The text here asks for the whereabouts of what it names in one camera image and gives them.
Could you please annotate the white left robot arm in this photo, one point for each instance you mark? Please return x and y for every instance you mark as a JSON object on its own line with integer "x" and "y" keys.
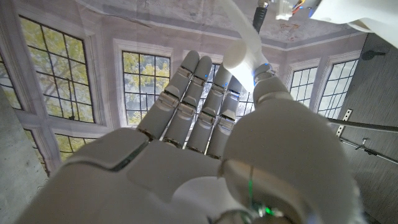
{"x": 357, "y": 15}

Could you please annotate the printed window backdrop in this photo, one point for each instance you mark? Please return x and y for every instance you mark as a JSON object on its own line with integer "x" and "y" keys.
{"x": 102, "y": 62}

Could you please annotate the dark metal wall rail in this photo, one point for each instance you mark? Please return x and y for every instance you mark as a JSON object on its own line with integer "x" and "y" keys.
{"x": 367, "y": 126}

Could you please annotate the black wall hook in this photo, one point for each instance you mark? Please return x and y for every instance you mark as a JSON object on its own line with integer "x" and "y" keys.
{"x": 371, "y": 55}

